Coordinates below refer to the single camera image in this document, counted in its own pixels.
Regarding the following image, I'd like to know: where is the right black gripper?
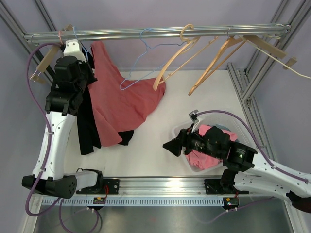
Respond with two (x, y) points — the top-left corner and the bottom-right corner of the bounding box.
(163, 123), (222, 160)

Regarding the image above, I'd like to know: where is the blue wire hanger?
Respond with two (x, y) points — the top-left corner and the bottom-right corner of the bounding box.
(73, 26), (91, 61)
(119, 28), (189, 91)

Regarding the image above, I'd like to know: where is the light pink t shirt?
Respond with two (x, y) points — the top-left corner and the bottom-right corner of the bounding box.
(185, 130), (238, 170)

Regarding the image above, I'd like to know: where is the dark pink t shirt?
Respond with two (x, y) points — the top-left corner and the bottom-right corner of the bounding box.
(89, 41), (166, 147)

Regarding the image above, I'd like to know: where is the light wooden hanger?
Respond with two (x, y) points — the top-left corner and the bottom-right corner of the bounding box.
(153, 24), (218, 91)

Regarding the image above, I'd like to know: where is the blue t shirt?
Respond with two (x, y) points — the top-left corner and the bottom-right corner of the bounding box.
(213, 124), (230, 131)

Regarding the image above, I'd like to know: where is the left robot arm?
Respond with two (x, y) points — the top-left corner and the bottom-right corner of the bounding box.
(21, 55), (104, 199)

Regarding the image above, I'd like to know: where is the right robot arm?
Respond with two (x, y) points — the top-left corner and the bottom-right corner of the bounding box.
(162, 126), (311, 213)

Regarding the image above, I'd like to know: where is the left pale wooden hanger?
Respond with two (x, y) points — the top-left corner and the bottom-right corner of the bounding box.
(29, 24), (73, 84)

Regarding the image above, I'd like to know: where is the orange wooden hanger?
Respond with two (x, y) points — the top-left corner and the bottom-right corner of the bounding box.
(188, 36), (243, 96)

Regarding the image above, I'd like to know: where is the pale flat wooden hanger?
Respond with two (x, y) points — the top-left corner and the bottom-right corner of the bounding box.
(240, 35), (311, 79)

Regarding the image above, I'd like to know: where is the white plastic basket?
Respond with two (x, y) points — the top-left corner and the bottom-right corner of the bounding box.
(163, 110), (256, 175)

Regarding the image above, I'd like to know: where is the black garment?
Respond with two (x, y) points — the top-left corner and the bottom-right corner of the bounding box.
(77, 53), (135, 156)

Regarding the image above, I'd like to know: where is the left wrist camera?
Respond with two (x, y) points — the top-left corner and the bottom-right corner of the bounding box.
(63, 39), (86, 62)

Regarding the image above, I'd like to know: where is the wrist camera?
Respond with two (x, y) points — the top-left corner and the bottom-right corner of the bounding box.
(189, 110), (201, 133)
(63, 39), (86, 62)

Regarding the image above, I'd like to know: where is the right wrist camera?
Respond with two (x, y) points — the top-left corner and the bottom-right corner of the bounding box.
(189, 110), (201, 133)

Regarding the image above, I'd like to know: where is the pink wire hanger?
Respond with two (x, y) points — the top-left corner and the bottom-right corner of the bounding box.
(58, 30), (64, 45)

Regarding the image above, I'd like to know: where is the white cable duct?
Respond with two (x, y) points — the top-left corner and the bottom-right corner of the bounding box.
(41, 196), (225, 207)

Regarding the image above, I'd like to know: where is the front aluminium rail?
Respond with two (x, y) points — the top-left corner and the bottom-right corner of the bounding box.
(31, 176), (268, 197)

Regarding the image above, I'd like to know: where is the aluminium hanging rail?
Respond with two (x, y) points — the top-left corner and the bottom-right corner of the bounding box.
(24, 23), (291, 44)

